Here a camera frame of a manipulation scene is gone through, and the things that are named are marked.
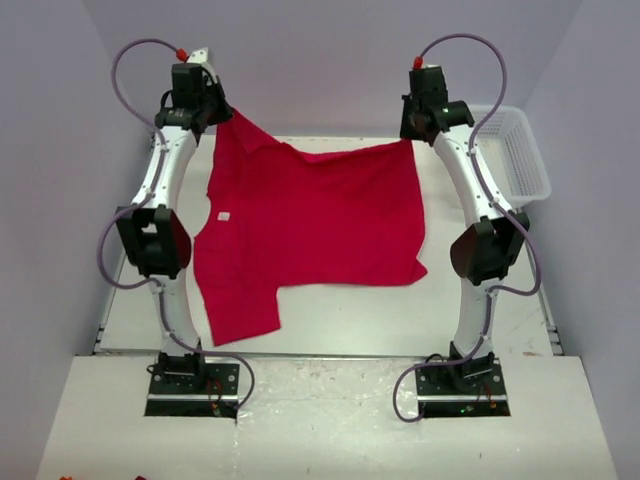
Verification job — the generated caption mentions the red t shirt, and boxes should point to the red t shirt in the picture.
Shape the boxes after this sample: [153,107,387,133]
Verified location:
[194,114,427,345]

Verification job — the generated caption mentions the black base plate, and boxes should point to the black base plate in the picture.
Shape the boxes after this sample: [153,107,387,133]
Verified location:
[415,360,511,419]
[144,363,240,419]

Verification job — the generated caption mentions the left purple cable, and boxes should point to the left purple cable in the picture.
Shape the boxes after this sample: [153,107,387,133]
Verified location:
[97,39,258,414]

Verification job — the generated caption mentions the purple cable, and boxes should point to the purple cable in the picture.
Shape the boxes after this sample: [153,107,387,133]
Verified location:
[392,33,544,425]
[97,39,258,414]

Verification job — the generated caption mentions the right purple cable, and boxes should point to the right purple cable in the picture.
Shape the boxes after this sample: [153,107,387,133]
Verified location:
[392,33,544,425]

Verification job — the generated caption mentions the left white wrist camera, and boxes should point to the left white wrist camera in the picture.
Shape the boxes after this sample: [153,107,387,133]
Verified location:
[175,48,211,64]

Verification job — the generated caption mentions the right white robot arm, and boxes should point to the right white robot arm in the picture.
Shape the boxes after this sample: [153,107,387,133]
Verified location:
[400,58,530,378]

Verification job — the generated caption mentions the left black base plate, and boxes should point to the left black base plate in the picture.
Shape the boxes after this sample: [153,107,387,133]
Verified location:
[144,363,240,419]

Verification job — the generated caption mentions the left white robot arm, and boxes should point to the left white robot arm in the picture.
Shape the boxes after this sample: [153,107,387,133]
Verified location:
[116,60,233,376]

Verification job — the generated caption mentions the white plastic basket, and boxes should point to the white plastic basket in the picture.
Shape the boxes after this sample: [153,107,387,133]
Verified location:
[475,106,551,209]

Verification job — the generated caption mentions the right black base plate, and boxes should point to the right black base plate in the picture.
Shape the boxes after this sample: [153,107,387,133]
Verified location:
[415,360,511,419]

